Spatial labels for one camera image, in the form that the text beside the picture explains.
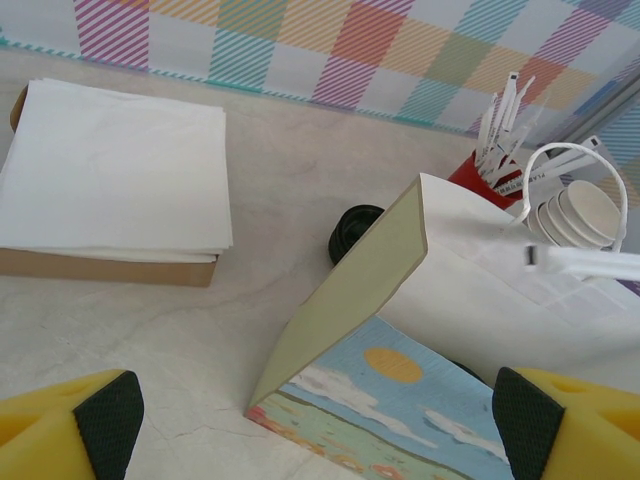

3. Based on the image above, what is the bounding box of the beach print paper gift bag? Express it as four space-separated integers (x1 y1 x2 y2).
243 141 640 480

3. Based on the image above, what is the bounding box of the white paper-wrapped straw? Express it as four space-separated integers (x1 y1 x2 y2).
499 72 521 161
542 135 607 176
514 74 537 151
522 243 640 282
487 169 531 197
474 94 501 166

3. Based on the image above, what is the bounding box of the stack of white napkins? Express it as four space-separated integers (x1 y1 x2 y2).
0 77 235 266

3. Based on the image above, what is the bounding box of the red metal mug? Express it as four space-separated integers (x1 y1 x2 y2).
446 152 526 210

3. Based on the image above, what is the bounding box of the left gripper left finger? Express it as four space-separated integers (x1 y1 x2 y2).
0 368 145 480

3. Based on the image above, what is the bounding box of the stack of paper cups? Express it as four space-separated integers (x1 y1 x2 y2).
523 179 622 251

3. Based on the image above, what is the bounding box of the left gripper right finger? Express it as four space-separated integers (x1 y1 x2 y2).
491 366 640 480

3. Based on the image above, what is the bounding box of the stack of black cup lids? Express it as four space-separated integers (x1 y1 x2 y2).
327 203 387 265

